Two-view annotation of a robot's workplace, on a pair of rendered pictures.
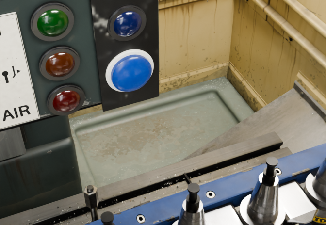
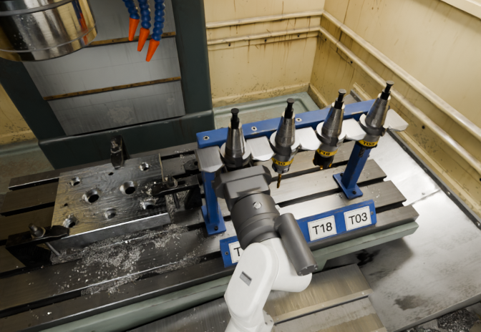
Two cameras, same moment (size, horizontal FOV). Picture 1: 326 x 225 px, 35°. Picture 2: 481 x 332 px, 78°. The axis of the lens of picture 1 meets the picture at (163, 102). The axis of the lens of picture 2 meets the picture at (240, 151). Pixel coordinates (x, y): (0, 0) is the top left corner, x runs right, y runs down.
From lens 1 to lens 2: 0.17 m
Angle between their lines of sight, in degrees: 6
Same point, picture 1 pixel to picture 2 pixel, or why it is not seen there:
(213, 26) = (302, 57)
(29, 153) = (187, 116)
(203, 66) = (293, 84)
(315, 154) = (367, 104)
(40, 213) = (191, 146)
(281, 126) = not seen: hidden behind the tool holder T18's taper
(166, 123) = (268, 115)
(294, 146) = not seen: hidden behind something
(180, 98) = (278, 101)
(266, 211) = (334, 127)
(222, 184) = (306, 114)
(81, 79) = not seen: outside the picture
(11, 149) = (177, 111)
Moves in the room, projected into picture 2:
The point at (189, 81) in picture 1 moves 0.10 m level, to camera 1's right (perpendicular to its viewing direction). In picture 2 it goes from (284, 92) to (301, 93)
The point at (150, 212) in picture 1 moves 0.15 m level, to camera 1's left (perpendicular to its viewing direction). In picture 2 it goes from (260, 125) to (194, 121)
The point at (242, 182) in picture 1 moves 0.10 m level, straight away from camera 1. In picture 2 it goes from (319, 114) to (325, 91)
